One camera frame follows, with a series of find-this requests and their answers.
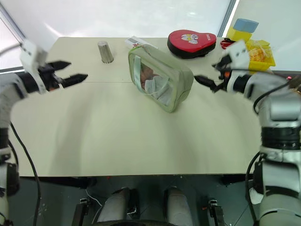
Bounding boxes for orange packets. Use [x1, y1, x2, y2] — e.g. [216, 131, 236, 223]
[248, 44, 273, 63]

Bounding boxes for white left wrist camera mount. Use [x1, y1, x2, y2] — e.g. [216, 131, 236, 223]
[19, 39, 49, 95]

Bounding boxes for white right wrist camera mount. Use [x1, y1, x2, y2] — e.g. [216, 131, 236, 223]
[222, 39, 250, 71]

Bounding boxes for silver metal cup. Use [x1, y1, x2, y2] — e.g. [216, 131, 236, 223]
[97, 40, 115, 64]

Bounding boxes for green transparent toiletry bag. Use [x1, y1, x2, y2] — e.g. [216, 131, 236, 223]
[127, 44, 194, 113]

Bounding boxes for red scissors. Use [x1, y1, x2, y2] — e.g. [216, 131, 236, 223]
[220, 37, 238, 50]

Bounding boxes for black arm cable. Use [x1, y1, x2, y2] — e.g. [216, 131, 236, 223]
[8, 121, 42, 226]
[244, 150, 262, 223]

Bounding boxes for grey rounded robot leg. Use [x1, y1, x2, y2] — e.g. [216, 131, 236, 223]
[97, 187, 131, 224]
[164, 186, 196, 224]

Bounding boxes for grey window frame post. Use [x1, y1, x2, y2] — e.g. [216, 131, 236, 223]
[218, 0, 238, 38]

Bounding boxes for thin white cable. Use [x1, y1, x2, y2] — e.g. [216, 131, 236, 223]
[85, 187, 103, 207]

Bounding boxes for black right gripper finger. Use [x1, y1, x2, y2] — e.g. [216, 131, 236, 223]
[211, 55, 230, 71]
[194, 75, 218, 94]

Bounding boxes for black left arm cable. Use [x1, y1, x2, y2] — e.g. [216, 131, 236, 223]
[8, 121, 42, 226]

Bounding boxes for yellow plastic bin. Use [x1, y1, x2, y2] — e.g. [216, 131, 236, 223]
[244, 39, 276, 72]

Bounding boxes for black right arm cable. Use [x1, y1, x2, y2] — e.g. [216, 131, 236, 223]
[244, 150, 262, 223]

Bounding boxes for white flat box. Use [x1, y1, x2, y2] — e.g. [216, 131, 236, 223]
[124, 35, 158, 50]

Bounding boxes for blue block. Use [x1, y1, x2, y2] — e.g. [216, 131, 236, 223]
[233, 18, 260, 33]

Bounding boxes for yellow box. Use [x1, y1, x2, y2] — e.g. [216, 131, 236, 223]
[226, 27, 253, 43]

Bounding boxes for black table frame bracket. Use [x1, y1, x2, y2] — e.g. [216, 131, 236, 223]
[71, 197, 91, 226]
[202, 199, 224, 226]

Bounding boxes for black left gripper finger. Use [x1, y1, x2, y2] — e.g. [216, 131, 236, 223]
[48, 61, 72, 71]
[61, 73, 89, 89]

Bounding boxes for red heart-shaped case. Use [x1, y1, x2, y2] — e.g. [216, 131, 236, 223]
[167, 30, 217, 59]

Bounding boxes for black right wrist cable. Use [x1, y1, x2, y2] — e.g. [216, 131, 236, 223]
[253, 79, 291, 114]

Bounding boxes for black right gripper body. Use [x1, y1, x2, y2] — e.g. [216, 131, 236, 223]
[215, 58, 233, 94]

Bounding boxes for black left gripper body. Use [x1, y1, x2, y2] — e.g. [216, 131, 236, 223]
[37, 65, 66, 92]

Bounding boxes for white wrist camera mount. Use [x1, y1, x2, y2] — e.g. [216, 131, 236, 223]
[19, 39, 49, 95]
[222, 39, 250, 71]

